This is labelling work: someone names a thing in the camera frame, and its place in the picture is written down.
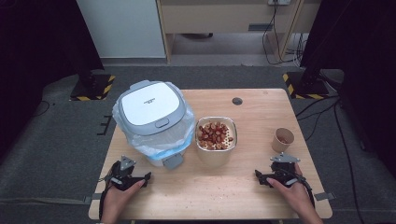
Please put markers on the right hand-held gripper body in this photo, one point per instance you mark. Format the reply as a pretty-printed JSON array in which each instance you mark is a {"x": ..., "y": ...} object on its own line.
[{"x": 285, "y": 169}]

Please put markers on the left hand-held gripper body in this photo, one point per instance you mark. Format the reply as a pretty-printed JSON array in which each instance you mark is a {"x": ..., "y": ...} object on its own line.
[{"x": 123, "y": 174}]

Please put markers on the striped black stand base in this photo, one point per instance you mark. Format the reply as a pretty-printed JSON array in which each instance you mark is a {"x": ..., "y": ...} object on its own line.
[
  {"x": 306, "y": 88},
  {"x": 93, "y": 88}
]

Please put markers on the white cabinet panel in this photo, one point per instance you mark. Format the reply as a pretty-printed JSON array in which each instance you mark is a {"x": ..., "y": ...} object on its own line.
[{"x": 121, "y": 28}]

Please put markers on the white pedal trash can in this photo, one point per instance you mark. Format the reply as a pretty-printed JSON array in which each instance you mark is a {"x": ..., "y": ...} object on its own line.
[{"x": 149, "y": 104}]

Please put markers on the white power strip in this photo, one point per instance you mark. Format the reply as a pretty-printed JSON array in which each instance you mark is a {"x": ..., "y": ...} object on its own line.
[{"x": 279, "y": 2}]

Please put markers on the brown paper cup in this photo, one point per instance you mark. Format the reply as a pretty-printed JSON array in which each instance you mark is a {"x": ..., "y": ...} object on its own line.
[{"x": 279, "y": 144}]

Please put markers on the dark curtain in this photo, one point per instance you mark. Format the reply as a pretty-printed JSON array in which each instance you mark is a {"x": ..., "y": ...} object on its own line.
[
  {"x": 358, "y": 46},
  {"x": 34, "y": 62}
]

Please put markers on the pile of red date pits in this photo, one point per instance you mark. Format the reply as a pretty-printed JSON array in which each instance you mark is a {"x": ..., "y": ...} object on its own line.
[{"x": 214, "y": 135}]

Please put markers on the person's left hand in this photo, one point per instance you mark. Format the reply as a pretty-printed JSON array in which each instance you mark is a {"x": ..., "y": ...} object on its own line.
[{"x": 120, "y": 200}]

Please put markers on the white lidded trash bin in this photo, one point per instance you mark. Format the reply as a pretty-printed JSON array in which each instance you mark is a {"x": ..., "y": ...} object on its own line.
[{"x": 183, "y": 132}]

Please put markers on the light wooden desk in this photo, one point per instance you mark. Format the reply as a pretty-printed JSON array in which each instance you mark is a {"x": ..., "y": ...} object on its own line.
[{"x": 218, "y": 18}]

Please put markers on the grey table bracket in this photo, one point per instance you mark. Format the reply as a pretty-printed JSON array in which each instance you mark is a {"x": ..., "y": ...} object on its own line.
[
  {"x": 324, "y": 196},
  {"x": 93, "y": 198}
]

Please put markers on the person's right hand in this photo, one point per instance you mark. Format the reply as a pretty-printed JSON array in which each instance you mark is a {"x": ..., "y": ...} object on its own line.
[{"x": 294, "y": 196}]

